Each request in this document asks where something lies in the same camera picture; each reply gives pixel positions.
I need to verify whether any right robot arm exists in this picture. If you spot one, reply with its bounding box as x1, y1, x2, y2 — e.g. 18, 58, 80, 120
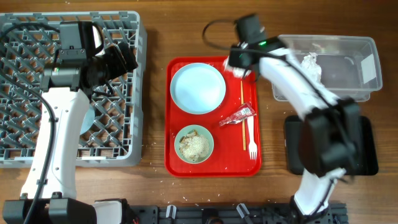
228, 37, 362, 223

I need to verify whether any black plastic tray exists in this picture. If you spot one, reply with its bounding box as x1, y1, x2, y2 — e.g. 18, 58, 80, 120
284, 115, 379, 175

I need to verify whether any red snack wrapper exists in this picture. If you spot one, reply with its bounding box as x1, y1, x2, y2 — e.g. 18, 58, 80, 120
219, 102, 256, 126

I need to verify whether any red plastic tray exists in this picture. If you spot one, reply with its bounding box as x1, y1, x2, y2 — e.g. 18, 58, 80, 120
164, 56, 262, 178

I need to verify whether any clear plastic waste bin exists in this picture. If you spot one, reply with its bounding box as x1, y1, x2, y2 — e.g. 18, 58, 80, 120
279, 34, 383, 101

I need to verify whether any white plastic fork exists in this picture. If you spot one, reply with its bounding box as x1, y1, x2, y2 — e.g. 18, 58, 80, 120
247, 116, 257, 160

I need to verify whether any grey plastic dishwasher rack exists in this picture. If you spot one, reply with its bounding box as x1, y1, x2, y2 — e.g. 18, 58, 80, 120
1, 11, 147, 168

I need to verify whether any light blue cup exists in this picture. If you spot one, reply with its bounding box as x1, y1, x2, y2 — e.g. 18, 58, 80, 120
80, 105, 95, 134

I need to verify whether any light blue plate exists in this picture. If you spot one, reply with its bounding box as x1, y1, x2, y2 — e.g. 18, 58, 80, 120
170, 63, 226, 115

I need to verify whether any green bowl with rice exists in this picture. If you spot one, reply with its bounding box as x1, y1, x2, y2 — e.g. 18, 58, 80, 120
174, 124, 215, 164

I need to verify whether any white napkin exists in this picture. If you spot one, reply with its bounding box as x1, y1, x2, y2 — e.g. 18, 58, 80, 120
301, 52, 323, 86

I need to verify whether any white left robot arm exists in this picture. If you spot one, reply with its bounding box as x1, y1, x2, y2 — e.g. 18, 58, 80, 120
2, 43, 139, 223

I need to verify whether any wooden chopstick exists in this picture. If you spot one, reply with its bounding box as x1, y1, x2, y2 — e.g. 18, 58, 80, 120
240, 81, 246, 151

